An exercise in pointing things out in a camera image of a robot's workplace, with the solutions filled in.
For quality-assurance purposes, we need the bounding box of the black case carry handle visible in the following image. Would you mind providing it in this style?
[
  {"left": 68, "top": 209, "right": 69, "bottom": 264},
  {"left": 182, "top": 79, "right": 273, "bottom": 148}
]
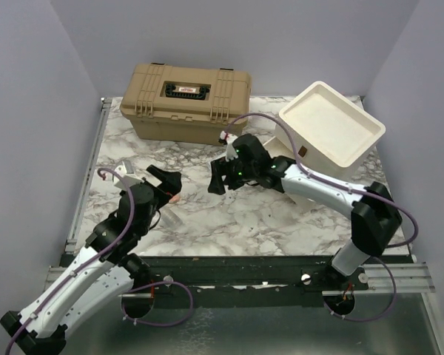
[{"left": 164, "top": 83, "right": 210, "bottom": 101}]

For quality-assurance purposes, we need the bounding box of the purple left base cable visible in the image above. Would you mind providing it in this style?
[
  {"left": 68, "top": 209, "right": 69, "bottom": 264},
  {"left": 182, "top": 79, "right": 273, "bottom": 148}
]
[{"left": 120, "top": 279, "right": 194, "bottom": 327}]

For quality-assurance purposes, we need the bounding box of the tan plastic tool case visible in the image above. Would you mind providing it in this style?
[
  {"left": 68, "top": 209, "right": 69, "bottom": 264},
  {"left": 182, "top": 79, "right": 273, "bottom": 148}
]
[{"left": 120, "top": 63, "right": 252, "bottom": 145}]

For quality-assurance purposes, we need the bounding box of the aluminium table edge rail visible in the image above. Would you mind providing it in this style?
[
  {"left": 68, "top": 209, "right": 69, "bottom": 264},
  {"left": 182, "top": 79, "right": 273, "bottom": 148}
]
[{"left": 63, "top": 98, "right": 112, "bottom": 255}]

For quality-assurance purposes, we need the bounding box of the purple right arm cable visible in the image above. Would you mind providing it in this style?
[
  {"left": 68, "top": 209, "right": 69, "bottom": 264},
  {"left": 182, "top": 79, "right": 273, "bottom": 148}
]
[{"left": 221, "top": 112, "right": 419, "bottom": 252}]

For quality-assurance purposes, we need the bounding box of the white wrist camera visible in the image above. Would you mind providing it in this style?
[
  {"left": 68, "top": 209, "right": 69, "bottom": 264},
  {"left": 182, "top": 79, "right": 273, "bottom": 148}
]
[
  {"left": 97, "top": 160, "right": 146, "bottom": 191},
  {"left": 217, "top": 131, "right": 238, "bottom": 161}
]

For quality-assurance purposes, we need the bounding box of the clear plastic tube case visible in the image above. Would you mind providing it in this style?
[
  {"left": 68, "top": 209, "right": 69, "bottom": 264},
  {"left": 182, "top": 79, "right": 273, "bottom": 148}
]
[{"left": 160, "top": 208, "right": 182, "bottom": 228}]

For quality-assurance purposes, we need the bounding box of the white drawer organizer box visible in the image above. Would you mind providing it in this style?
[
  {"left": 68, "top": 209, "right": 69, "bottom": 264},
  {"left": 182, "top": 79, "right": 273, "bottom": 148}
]
[{"left": 275, "top": 81, "right": 386, "bottom": 180}]

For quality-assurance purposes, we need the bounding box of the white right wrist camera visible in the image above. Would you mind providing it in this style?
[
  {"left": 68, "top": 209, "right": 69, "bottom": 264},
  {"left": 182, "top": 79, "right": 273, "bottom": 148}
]
[{"left": 217, "top": 131, "right": 238, "bottom": 161}]

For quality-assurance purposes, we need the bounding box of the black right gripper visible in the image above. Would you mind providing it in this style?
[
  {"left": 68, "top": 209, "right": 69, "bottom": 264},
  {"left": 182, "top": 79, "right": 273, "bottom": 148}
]
[{"left": 208, "top": 152, "right": 258, "bottom": 195}]

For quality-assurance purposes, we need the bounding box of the black front mounting rail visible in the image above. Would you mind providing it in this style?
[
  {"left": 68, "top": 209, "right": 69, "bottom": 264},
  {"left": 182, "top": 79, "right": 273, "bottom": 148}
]
[{"left": 58, "top": 252, "right": 371, "bottom": 309}]

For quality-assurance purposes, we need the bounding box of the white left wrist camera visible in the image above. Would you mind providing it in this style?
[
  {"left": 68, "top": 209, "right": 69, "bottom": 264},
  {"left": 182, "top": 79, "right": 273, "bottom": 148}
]
[{"left": 97, "top": 160, "right": 146, "bottom": 191}]

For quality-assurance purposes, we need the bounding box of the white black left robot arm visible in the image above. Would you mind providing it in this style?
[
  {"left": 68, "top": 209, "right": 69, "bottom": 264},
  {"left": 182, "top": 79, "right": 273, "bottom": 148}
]
[{"left": 0, "top": 165, "right": 182, "bottom": 354}]

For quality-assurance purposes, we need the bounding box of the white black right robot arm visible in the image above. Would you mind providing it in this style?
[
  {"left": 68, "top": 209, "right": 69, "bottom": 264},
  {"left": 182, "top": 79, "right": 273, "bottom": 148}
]
[{"left": 208, "top": 132, "right": 403, "bottom": 289}]

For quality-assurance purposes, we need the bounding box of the white pull-out drawer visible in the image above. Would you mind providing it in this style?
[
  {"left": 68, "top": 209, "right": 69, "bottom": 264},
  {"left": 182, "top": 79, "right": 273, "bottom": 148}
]
[{"left": 263, "top": 137, "right": 315, "bottom": 212}]

